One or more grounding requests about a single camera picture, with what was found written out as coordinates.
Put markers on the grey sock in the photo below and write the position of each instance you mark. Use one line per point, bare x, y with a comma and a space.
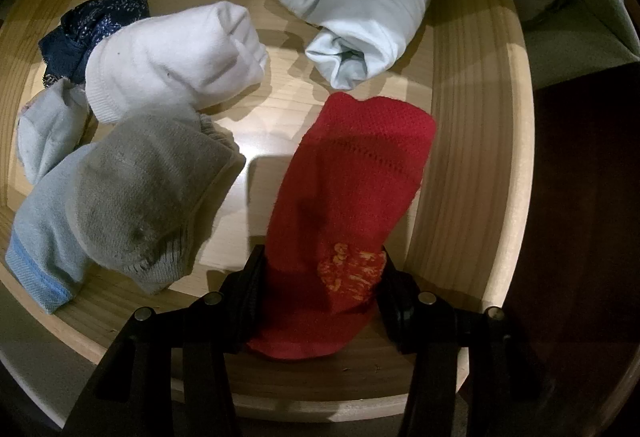
145, 197

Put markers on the navy printed underwear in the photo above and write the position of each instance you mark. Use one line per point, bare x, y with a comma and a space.
95, 27

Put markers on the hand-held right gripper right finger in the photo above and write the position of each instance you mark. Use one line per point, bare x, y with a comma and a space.
400, 307

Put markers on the pale blue folded underwear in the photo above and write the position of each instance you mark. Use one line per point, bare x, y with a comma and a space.
360, 7

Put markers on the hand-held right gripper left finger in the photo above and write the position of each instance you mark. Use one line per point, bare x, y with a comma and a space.
245, 297

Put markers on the white sock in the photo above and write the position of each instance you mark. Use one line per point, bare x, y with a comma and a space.
170, 57

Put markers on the light blue sock blue band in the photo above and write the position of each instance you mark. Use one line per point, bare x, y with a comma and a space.
45, 237

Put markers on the red sock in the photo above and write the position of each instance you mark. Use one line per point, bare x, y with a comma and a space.
345, 197

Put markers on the small light blue sock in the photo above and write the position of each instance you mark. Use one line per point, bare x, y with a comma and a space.
50, 132

